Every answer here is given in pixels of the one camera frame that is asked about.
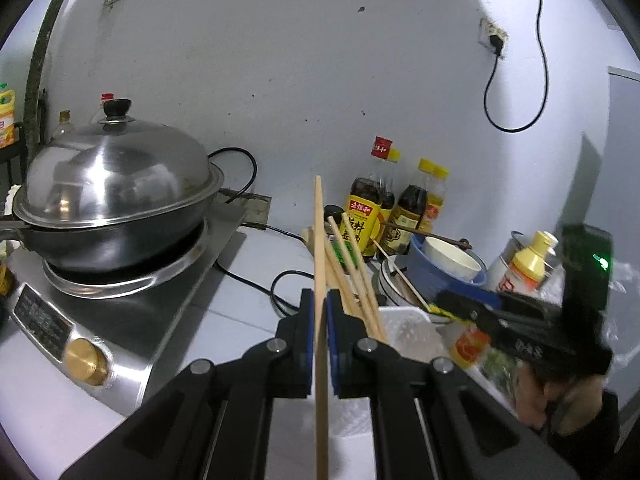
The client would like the yellow detergent jug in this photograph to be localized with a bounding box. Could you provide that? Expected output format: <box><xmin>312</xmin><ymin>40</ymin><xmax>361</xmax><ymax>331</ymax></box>
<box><xmin>0</xmin><ymin>82</ymin><xmax>15</xmax><ymax>148</ymax></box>

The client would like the yellow orange squeeze bottle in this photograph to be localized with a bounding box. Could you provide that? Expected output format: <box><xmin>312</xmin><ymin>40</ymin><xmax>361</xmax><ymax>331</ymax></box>
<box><xmin>449</xmin><ymin>231</ymin><xmax>558</xmax><ymax>368</ymax></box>

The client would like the steel dome wok lid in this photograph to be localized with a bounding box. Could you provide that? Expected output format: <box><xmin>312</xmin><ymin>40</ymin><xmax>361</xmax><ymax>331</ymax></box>
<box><xmin>13</xmin><ymin>99</ymin><xmax>224</xmax><ymax>229</ymax></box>

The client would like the black cooker power cord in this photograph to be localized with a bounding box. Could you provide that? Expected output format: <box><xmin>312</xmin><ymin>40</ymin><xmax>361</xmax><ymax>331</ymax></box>
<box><xmin>207</xmin><ymin>146</ymin><xmax>317</xmax><ymax>319</ymax></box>

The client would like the white perforated utensil basket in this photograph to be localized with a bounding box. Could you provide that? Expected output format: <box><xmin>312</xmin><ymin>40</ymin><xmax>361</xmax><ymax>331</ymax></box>
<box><xmin>329</xmin><ymin>306</ymin><xmax>448</xmax><ymax>438</ymax></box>

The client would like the light yellow cap bottle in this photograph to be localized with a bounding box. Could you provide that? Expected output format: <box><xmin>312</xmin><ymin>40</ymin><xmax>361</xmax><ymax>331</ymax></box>
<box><xmin>420</xmin><ymin>165</ymin><xmax>449</xmax><ymax>233</ymax></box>

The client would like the white wall socket with plug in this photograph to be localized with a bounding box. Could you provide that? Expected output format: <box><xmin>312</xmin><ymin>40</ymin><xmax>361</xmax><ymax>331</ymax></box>
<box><xmin>478</xmin><ymin>18</ymin><xmax>509</xmax><ymax>58</ymax></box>

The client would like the person right hand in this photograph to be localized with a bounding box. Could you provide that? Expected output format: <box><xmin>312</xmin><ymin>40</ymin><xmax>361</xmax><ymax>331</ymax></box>
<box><xmin>514</xmin><ymin>363</ymin><xmax>605</xmax><ymax>436</ymax></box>

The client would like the bag of green vegetables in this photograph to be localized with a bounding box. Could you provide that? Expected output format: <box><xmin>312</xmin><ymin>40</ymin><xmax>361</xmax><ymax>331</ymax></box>
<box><xmin>477</xmin><ymin>259</ymin><xmax>639</xmax><ymax>404</ymax></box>

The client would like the yellow cap dark sauce bottle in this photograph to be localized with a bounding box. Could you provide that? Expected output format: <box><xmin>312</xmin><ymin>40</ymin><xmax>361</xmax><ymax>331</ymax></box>
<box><xmin>381</xmin><ymin>158</ymin><xmax>434</xmax><ymax>255</ymax></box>

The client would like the black hanging power cable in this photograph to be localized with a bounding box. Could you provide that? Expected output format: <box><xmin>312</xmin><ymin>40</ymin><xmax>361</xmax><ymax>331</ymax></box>
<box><xmin>482</xmin><ymin>0</ymin><xmax>550</xmax><ymax>134</ymax></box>

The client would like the silver induction cooker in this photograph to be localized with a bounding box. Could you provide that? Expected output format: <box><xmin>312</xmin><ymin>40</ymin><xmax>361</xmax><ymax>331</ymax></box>
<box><xmin>6</xmin><ymin>203</ymin><xmax>246</xmax><ymax>416</ymax></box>

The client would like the white bowl inside blue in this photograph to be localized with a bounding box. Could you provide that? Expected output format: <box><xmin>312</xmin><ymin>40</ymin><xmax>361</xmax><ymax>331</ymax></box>
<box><xmin>422</xmin><ymin>236</ymin><xmax>483</xmax><ymax>282</ymax></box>

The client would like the black wok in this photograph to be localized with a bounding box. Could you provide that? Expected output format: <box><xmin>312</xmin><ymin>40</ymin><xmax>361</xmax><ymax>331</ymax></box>
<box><xmin>1</xmin><ymin>184</ymin><xmax>220</xmax><ymax>273</ymax></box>

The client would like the small clear oil bottle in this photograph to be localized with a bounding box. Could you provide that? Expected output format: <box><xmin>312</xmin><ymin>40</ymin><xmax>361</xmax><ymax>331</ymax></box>
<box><xmin>51</xmin><ymin>110</ymin><xmax>75</xmax><ymax>140</ymax></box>

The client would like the red cap sauce bottle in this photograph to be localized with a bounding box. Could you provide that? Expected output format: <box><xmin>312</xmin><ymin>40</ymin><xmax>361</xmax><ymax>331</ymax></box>
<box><xmin>340</xmin><ymin>136</ymin><xmax>393</xmax><ymax>255</ymax></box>

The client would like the clear bottle red cap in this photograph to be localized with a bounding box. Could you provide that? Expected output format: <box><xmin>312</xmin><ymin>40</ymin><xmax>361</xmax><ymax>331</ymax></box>
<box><xmin>91</xmin><ymin>92</ymin><xmax>115</xmax><ymax>124</ymax></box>

